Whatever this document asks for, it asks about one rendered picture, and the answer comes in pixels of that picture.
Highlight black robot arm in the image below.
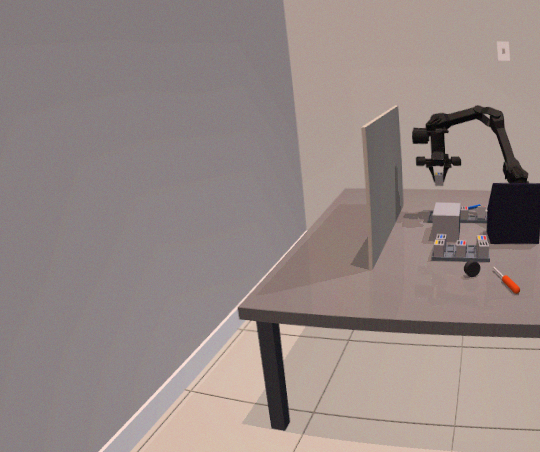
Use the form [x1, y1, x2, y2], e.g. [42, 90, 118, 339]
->
[412, 105, 529, 183]

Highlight grey flat panel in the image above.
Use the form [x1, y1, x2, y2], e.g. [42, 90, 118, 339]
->
[361, 105, 404, 270]

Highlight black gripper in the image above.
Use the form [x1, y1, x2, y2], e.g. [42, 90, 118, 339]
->
[416, 144, 461, 183]

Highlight orange-handled screwdriver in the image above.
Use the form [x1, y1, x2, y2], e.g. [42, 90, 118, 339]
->
[493, 267, 520, 294]

